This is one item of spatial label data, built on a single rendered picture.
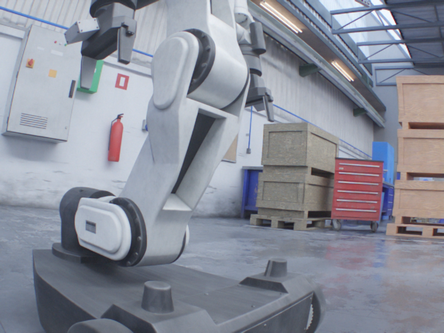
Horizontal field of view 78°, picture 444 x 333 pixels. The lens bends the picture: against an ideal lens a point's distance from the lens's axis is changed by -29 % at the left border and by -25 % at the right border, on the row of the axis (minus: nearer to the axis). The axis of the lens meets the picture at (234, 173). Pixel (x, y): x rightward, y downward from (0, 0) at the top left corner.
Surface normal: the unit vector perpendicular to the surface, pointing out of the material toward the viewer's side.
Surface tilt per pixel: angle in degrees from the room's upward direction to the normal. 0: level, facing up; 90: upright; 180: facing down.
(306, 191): 90
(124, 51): 78
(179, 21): 90
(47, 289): 90
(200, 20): 90
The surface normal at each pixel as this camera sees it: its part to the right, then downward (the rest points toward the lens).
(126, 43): 0.83, -0.16
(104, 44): 0.08, 0.98
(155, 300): 0.04, -0.22
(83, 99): 0.78, 0.03
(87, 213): -0.55, -0.09
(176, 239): 0.77, 0.31
